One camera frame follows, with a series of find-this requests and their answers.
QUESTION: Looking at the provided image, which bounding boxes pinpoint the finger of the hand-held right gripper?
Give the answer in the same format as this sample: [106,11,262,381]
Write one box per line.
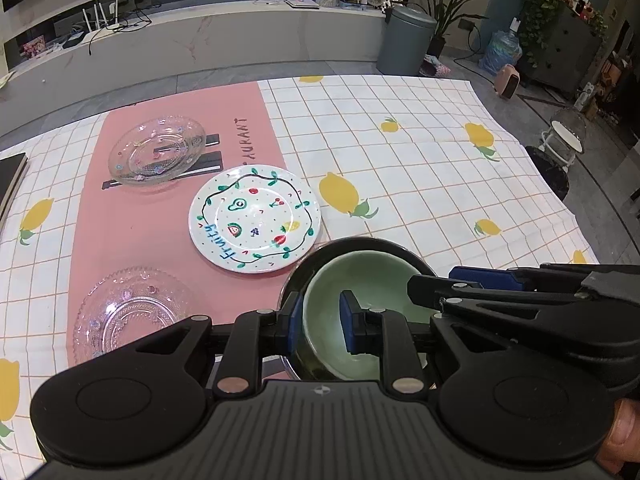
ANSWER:
[406,274,601,356]
[448,262,591,292]

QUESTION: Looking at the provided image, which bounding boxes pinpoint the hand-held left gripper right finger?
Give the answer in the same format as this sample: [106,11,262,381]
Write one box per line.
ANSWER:
[339,290,541,395]

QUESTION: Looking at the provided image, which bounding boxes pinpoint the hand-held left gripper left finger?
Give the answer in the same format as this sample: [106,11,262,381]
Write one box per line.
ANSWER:
[107,294,304,395]

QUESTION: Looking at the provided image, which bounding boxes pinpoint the green ceramic bowl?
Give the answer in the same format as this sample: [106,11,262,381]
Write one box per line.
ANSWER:
[302,250,438,383]

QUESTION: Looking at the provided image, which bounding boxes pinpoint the blue steel bowl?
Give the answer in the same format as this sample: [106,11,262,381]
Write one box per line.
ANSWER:
[278,238,441,383]

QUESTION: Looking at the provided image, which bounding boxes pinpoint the white fruit painted plate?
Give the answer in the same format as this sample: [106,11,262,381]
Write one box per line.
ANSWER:
[188,165,322,275]

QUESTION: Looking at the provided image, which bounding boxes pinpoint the clear glass plate beaded rim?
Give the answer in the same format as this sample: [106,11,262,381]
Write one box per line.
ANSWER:
[73,266,201,366]

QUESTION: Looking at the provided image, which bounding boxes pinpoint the clear glass plate smooth rim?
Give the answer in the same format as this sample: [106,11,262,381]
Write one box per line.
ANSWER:
[108,116,207,188]

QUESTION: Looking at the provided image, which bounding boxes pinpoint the person's right hand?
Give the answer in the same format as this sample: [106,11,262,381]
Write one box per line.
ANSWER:
[595,397,640,476]

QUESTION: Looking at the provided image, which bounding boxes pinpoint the white checked lemon tablecloth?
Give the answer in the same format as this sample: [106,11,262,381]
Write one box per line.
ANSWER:
[0,74,601,466]

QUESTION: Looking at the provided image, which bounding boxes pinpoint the black mesh waste bin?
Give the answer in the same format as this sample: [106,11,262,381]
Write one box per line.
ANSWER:
[522,145,571,201]

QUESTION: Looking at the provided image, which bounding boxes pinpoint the pink heater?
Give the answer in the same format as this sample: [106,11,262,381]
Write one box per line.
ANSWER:
[492,63,523,100]

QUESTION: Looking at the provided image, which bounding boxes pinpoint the pink patterned cloth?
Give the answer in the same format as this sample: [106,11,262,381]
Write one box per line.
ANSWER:
[419,54,453,78]

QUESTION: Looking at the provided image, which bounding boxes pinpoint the blue water jug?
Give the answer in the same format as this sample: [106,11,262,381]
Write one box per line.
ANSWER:
[478,17,523,73]

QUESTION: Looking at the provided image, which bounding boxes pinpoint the long leaf potted plant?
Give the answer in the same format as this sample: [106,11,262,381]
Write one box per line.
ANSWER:
[407,0,496,58]

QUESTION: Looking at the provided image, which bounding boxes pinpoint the grey trash can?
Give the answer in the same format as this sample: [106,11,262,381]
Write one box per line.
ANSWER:
[376,4,437,76]

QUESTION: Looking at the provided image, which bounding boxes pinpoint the black notebook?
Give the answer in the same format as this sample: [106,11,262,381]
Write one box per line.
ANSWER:
[0,152,28,226]

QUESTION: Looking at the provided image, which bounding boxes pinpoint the white router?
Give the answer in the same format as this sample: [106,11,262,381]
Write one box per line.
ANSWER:
[81,0,123,31]

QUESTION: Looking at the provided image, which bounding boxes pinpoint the pink photo card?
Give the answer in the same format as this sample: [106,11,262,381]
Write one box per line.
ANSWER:
[20,35,47,58]

